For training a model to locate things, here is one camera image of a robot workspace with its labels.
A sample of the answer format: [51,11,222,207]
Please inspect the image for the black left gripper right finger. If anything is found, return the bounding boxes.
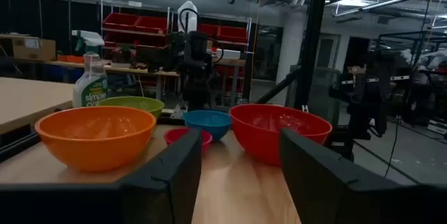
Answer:
[280,128,447,224]

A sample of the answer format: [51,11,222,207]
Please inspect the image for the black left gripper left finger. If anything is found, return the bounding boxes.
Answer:
[0,128,203,224]

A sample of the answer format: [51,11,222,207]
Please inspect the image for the large red plastic bowl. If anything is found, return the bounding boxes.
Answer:
[229,103,333,167]

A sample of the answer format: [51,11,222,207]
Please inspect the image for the raised wooden shelf board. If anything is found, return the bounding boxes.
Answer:
[0,76,75,135]

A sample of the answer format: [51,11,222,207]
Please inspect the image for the small pink plastic bowl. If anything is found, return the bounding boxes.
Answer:
[163,128,213,152]

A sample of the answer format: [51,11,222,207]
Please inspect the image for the blue plastic bowl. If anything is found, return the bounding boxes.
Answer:
[183,110,232,142]

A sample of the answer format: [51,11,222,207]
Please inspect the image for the large orange plastic bowl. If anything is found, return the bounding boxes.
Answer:
[34,105,157,173]

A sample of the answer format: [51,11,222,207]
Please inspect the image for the green plastic bowl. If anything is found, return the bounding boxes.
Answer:
[98,96,166,119]

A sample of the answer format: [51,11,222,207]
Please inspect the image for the Simple Green spray bottle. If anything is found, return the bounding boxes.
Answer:
[71,30,109,109]

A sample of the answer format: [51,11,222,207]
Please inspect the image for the wooden workbench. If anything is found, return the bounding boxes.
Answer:
[45,59,247,101]

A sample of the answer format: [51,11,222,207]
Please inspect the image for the white box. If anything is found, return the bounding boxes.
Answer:
[215,48,242,61]

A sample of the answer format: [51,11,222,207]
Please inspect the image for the orange bin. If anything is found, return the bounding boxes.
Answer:
[57,54,85,65]

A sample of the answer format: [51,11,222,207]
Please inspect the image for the red storage bin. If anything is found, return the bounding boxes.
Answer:
[102,12,140,31]
[135,16,168,36]
[216,25,249,44]

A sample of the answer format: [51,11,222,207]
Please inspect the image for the cardboard box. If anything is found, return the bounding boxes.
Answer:
[11,36,57,62]

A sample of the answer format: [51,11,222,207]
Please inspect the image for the ceiling light tube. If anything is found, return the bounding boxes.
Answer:
[332,0,447,18]

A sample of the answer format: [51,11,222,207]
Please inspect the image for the black rig frame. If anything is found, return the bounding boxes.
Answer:
[256,0,331,110]

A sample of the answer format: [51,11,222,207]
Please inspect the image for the white device with black cable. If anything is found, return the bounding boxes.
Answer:
[177,0,200,33]

